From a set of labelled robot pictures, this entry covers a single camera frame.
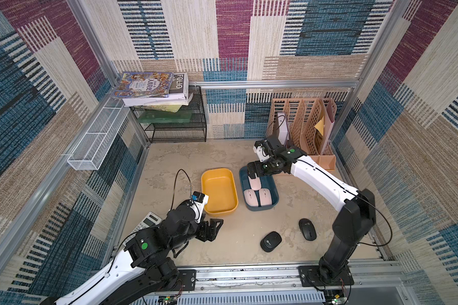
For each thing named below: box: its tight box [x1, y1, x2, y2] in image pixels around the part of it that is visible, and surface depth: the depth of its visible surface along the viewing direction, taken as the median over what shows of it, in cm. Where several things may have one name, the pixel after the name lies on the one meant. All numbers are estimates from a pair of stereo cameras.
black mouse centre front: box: [260, 231, 283, 253], surface depth 82 cm
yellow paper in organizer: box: [314, 115, 325, 136], surface depth 93 cm
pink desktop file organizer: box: [266, 97, 338, 171], surface depth 106 cm
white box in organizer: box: [277, 111, 289, 146], surface depth 100 cm
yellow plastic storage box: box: [201, 167, 239, 216], surface depth 99 cm
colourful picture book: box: [113, 71, 174, 99], surface depth 83 cm
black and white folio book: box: [122, 72, 194, 107], surface depth 84 cm
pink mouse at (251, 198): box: [243, 188, 259, 207], surface depth 95 cm
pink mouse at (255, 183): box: [248, 172, 262, 191], surface depth 101 cm
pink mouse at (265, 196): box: [258, 188, 273, 206], surface depth 96 cm
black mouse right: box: [298, 217, 318, 242], surface depth 86 cm
